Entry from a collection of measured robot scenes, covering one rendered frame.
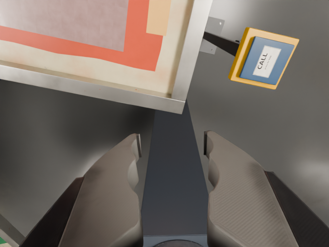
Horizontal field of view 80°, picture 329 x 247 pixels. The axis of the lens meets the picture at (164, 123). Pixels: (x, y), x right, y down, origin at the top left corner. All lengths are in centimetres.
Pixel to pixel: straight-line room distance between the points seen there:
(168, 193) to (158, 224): 10
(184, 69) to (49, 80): 34
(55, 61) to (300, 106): 173
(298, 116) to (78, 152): 193
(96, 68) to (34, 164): 183
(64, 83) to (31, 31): 14
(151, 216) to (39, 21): 54
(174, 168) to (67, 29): 48
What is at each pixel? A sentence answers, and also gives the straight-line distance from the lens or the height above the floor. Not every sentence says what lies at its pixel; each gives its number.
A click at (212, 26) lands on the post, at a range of 150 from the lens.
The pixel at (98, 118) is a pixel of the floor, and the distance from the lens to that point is 175.
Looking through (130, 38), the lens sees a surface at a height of 96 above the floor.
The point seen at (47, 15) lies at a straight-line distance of 59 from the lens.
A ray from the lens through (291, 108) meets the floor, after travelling 188.
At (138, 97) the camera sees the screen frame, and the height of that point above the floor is 99.
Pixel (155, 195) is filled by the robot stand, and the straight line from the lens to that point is 58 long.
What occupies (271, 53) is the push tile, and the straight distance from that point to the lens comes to 57.
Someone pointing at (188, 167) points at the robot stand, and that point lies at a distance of 66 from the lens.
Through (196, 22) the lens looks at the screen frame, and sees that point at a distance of 49.
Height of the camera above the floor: 147
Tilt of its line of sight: 62 degrees down
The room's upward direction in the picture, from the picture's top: 178 degrees counter-clockwise
